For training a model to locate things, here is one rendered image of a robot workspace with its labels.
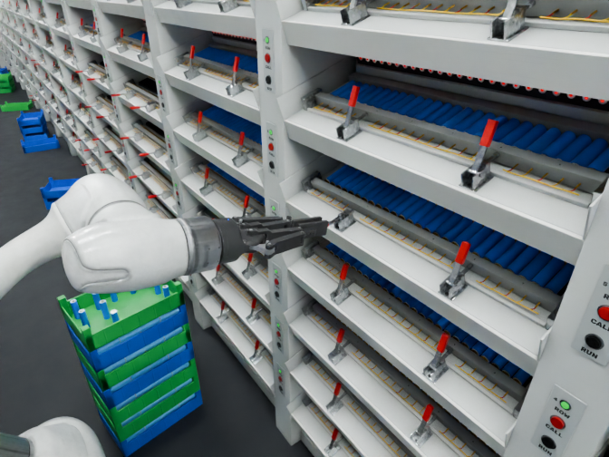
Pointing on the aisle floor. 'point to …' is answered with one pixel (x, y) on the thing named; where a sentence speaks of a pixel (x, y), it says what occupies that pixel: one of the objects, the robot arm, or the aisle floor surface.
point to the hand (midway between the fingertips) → (309, 227)
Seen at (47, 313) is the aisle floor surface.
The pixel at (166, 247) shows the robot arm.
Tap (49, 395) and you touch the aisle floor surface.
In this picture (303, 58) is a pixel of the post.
